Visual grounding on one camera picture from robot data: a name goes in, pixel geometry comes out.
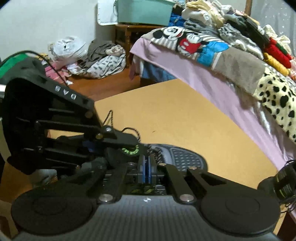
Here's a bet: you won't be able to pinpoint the cartoon patchwork blanket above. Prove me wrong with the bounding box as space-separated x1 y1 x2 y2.
143 26 295 141

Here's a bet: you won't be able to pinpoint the black speckled shoelace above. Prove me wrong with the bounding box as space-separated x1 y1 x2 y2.
103 109 164 164

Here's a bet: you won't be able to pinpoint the pink box on floor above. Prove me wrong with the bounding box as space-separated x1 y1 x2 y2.
45 63 73 85

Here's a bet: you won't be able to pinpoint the purple bed sheet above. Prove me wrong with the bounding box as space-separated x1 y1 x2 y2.
130 38 295 169

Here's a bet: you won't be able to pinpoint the teal storage bin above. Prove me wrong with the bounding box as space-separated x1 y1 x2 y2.
117 0 175 26

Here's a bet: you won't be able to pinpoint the white plastic bag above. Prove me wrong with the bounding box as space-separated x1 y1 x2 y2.
49 36 88 65

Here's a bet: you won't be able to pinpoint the folded yellow garment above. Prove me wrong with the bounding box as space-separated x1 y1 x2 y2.
263 52 290 76

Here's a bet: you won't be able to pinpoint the folded red clothes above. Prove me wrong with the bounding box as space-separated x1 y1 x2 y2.
264 37 292 69

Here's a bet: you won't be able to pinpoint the laundry pile on floor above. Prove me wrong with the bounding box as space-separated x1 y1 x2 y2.
66 39 126 79

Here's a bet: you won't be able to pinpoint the wooden side table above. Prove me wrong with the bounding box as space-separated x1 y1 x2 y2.
115 24 162 68

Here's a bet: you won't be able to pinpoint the white tray lid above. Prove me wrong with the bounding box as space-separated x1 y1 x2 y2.
97 0 118 26

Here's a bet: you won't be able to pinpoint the folded grey striped clothes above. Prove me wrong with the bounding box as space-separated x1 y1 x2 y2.
217 23 264 60

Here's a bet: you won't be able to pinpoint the black sneaker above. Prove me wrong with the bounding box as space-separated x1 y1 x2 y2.
101 143 209 196
257 160 295 213

